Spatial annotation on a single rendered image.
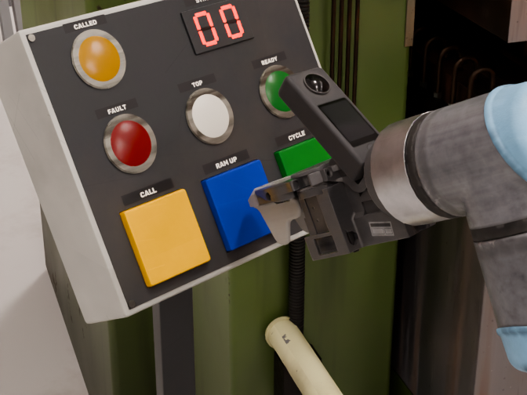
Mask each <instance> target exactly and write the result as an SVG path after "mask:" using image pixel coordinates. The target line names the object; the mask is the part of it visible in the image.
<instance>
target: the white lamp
mask: <svg viewBox="0 0 527 395"><path fill-rule="evenodd" d="M192 117H193V120H194V123H195V125H196V127H197V128H198V130H199V131H200V132H201V133H202V134H204V135H205V136H208V137H213V138H215V137H219V136H222V135H223V134H224V133H225V132H226V130H227V127H228V124H229V114H228V112H227V108H226V106H225V105H224V103H223V102H222V101H221V100H220V99H219V98H218V97H216V96H214V95H209V94H205V95H202V96H200V97H199V98H197V99H196V101H195V102H194V105H193V108H192Z"/></svg>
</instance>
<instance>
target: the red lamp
mask: <svg viewBox="0 0 527 395"><path fill-rule="evenodd" d="M111 148H112V150H113V152H114V155H115V156H116V157H117V159H118V160H119V161H120V162H122V163H124V164H125V165H129V166H138V165H142V164H143V163H144V162H145V161H146V160H147V159H148V158H149V156H150V153H151V139H150V137H149V135H148V133H147V131H146V129H145V128H144V127H143V126H142V125H140V124H139V123H137V122H135V121H122V122H120V123H118V124H117V125H116V126H115V127H114V129H113V131H112V134H111Z"/></svg>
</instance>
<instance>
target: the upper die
mask: <svg viewBox="0 0 527 395"><path fill-rule="evenodd" d="M437 1H439V2H440V3H442V4H444V5H446V6H448V7H449V8H450V9H452V10H454V11H456V12H457V13H459V14H460V15H462V16H464V17H466V18H467V19H469V20H470V21H472V22H474V23H475V24H477V25H478V26H480V27H482V28H484V29H486V30H487V31H489V32H490V33H492V34H494V35H495V36H496V37H498V38H500V39H502V40H504V41H505V42H507V43H511V42H524V41H527V0H437Z"/></svg>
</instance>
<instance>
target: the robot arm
mask: <svg viewBox="0 0 527 395"><path fill-rule="evenodd" d="M278 95H279V97H280V98H281V99H282V100H283V101H284V103H285V104H286V105H287V106H288V107H289V109H290V110H291V111H292V112H293V113H294V114H295V115H296V116H297V117H298V119H299V120H300V121H301V122H302V123H303V125H304V126H305V127H306V128H307V130H308V131H309V132H310V133H311V134H312V136H313V137H314V138H315V139H316V140H317V141H318V142H319V143H320V144H321V145H322V147H323V148H324V149H325V150H326V152H327V153H328V154H329V155H330V157H331V158H330V159H328V160H326V161H323V162H320V163H318V164H316V165H313V166H311V167H309V168H306V169H304V170H301V171H299V172H296V173H294V174H292V175H291V176H286V177H284V178H282V179H278V180H275V181H273V182H271V183H267V184H264V185H263V186H260V187H257V188H255V189H254V190H253V192H252V193H251V195H250V197H249V200H248V202H249V206H250V207H254V208H256V209H258V210H259V211H260V213H261V215H262V217H263V219H264V220H265V222H266V224H267V226H268V227H269V229H270V231H271V233H272V235H273V236H274V239H275V240H276V241H277V242H278V243H279V244H280V245H287V244H288V243H289V242H290V239H291V237H290V223H291V221H292V220H293V219H295V220H296V221H297V223H298V224H299V226H300V228H301V229H302V230H303V231H305V232H307V233H309V234H310V236H309V237H305V238H304V239H305V241H306V243H307V247H308V250H309V252H310V254H311V258H312V260H313V261H315V260H319V259H326V258H330V257H334V256H338V255H346V254H350V253H352V252H358V251H360V248H363V247H365V246H370V245H377V244H380V243H384V242H389V241H396V240H400V239H403V238H407V237H411V236H413V235H415V234H417V233H418V232H420V231H421V230H424V229H427V228H428V227H430V226H433V225H435V224H436V222H439V221H443V220H447V219H454V218H459V217H464V216H466V217H467V222H468V226H469V228H470V230H471V235H472V238H473V241H474V246H475V250H476V252H477V256H478V261H479V263H480V266H481V269H482V274H483V277H484V280H485V285H486V287H487V291H488V293H489V298H490V301H491V304H492V309H493V312H494V315H495V318H496V323H497V326H498V328H497V330H496V333H497V335H498V336H500V338H501V339H502V342H503V346H504V349H505V351H506V354H507V358H508V360H509V361H510V363H511V365H512V366H513V367H514V368H516V369H518V370H519V371H523V372H527V82H523V83H519V84H516V85H514V84H509V85H501V86H499V87H497V88H495V89H494V90H493V91H491V92H488V93H486V94H483V95H480V96H476V97H473V98H470V99H468V100H464V101H461V102H459V103H454V104H452V105H449V106H447V107H442V108H439V109H437V110H435V111H428V112H425V113H422V114H418V115H416V116H413V117H411V118H406V119H404V120H401V121H396V122H395V123H392V124H390V125H388V126H387V127H386V128H385V129H383V130H382V131H381V132H378V131H377V130H376V128H375V127H374V126H373V125H372V124H371V123H370V122H369V120H368V119H367V118H366V117H365V116H364V115H363V113H362V112H361V111H360V110H359V109H358V108H357V107H356V106H355V105H354V104H353V103H352V102H351V100H350V99H349V98H348V97H347V96H346V95H345V94H344V92H343V91H342V90H341V89H340V88H339V87H338V85H337V84H336V83H335V82H334V81H333V80H332V79H331V78H330V77H329V76H328V75H327V74H326V72H325V71H324V70H323V69H322V68H320V67H316V68H314V69H310V70H307V71H302V72H300V73H296V74H291V75H289V76H286V77H285V79H284V81H283V83H282V85H281V87H280V89H279V90H278ZM282 201H283V202H282ZM327 231H328V232H327ZM329 252H331V253H329ZM322 254H323V255H322Z"/></svg>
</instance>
